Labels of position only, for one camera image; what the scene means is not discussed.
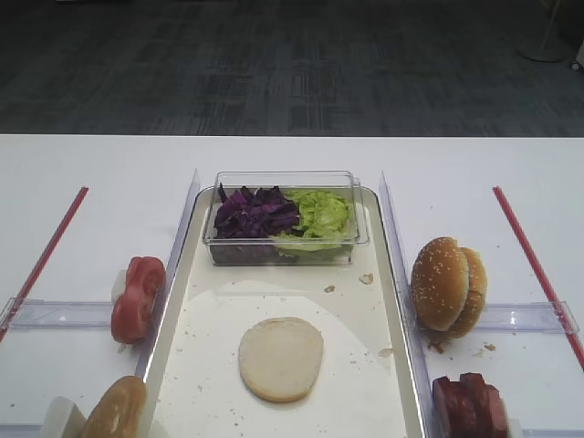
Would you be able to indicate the bun slice pale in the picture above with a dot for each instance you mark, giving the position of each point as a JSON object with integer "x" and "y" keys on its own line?
{"x": 279, "y": 359}

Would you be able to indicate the green lettuce leaves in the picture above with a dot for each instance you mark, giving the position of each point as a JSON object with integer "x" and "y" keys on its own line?
{"x": 323, "y": 225}

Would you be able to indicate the rear tomato slice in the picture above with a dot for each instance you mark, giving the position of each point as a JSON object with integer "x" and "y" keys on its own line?
{"x": 144, "y": 277}

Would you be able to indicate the tomato slice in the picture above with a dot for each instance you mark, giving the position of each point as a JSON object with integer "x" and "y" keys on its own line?
{"x": 144, "y": 277}
{"x": 131, "y": 315}

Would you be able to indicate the front tomato slice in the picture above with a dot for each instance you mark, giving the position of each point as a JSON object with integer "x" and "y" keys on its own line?
{"x": 131, "y": 315}

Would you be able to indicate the red meat patty front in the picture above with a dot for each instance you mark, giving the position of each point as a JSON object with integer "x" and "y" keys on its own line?
{"x": 455, "y": 408}

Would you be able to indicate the red meat patty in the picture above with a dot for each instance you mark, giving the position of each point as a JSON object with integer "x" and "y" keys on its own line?
{"x": 489, "y": 407}
{"x": 455, "y": 408}

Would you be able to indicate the red meat patty rear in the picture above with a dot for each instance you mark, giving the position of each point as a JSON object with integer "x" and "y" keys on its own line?
{"x": 489, "y": 407}

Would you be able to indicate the white block by patties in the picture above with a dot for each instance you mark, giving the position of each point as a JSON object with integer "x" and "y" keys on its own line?
{"x": 514, "y": 428}

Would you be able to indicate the clear plastic container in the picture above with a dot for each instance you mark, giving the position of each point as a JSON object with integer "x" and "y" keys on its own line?
{"x": 262, "y": 251}

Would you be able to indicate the purple cabbage shreds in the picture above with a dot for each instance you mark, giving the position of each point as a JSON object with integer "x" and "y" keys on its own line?
{"x": 260, "y": 214}

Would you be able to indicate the silver metal tray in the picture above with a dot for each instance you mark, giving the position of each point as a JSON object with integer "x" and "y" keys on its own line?
{"x": 364, "y": 387}

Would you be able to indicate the sesame top bun front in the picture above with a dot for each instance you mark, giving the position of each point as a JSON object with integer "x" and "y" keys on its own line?
{"x": 440, "y": 283}

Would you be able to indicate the sesame bun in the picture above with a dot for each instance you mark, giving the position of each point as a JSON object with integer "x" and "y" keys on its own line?
{"x": 440, "y": 283}
{"x": 475, "y": 301}

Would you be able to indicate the white block behind tomatoes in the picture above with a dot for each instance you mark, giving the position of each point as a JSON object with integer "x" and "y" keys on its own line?
{"x": 119, "y": 286}

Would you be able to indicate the sesame top bun rear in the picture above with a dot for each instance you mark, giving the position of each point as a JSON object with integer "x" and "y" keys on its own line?
{"x": 475, "y": 301}

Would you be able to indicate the right red strip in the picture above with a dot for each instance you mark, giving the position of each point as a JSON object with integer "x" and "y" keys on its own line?
{"x": 538, "y": 274}

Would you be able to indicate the red strip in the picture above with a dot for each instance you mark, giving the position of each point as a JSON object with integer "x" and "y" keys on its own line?
{"x": 538, "y": 274}
{"x": 43, "y": 262}

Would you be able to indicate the left long clear divider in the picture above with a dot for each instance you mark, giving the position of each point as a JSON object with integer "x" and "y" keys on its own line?
{"x": 175, "y": 255}

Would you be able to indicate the bottom bun slice browned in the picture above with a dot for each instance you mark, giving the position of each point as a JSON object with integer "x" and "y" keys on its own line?
{"x": 118, "y": 412}

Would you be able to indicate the left red strip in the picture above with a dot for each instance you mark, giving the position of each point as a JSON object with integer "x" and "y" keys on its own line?
{"x": 43, "y": 262}

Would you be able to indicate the right upper clear holder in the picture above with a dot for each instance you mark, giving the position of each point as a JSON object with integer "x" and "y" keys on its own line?
{"x": 538, "y": 317}

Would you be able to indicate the clear holder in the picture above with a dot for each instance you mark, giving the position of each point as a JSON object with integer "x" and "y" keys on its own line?
{"x": 20, "y": 430}
{"x": 538, "y": 317}
{"x": 27, "y": 313}

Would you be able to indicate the left upper clear holder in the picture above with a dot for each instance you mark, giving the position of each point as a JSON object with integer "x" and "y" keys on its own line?
{"x": 27, "y": 313}

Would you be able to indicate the white block by buns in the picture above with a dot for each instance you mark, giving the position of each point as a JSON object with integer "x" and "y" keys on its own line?
{"x": 63, "y": 419}

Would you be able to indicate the left lower clear holder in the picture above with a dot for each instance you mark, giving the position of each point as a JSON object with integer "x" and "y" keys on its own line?
{"x": 20, "y": 430}

